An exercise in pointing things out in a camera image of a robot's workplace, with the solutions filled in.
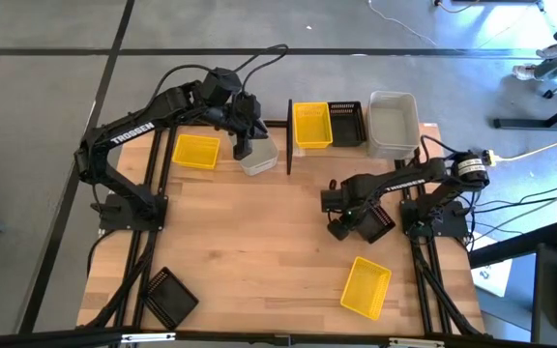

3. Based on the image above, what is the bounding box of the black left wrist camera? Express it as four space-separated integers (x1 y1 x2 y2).
232 91 264 122

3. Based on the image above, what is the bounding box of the white plastic storage bin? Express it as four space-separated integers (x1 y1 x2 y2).
231 133 280 177
366 144 421 160
366 90 422 157

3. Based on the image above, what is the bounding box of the black floor cable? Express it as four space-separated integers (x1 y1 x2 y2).
466 186 557 231

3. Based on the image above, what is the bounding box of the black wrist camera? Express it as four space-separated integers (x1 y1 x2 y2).
232 91 264 122
320 188 346 214

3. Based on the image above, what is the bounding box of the black diagonal frame strut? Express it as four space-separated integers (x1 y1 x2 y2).
468 223 557 271

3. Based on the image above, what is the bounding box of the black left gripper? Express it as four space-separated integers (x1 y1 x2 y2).
220 103 270 161

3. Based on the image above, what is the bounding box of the black desk with T-foot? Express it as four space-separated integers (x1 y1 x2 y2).
492 89 557 131

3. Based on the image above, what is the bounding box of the yellow plastic slotted basket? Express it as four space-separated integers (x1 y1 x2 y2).
338 255 394 322
171 133 222 171
291 101 335 150

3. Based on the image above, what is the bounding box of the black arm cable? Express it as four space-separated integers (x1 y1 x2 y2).
232 43 290 98

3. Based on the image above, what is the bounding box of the white floor cable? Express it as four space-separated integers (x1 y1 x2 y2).
366 0 439 48

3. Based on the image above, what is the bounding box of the black plastic slotted basket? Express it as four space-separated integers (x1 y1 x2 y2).
139 266 200 332
327 101 368 148
354 202 397 246

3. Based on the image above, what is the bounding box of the yellow white plug with cable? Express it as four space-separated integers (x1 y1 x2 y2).
480 140 557 168

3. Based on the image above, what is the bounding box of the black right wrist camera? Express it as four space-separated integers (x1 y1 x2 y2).
320 188 346 214

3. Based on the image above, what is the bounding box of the white paper sheet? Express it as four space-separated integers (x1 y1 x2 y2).
470 258 514 299

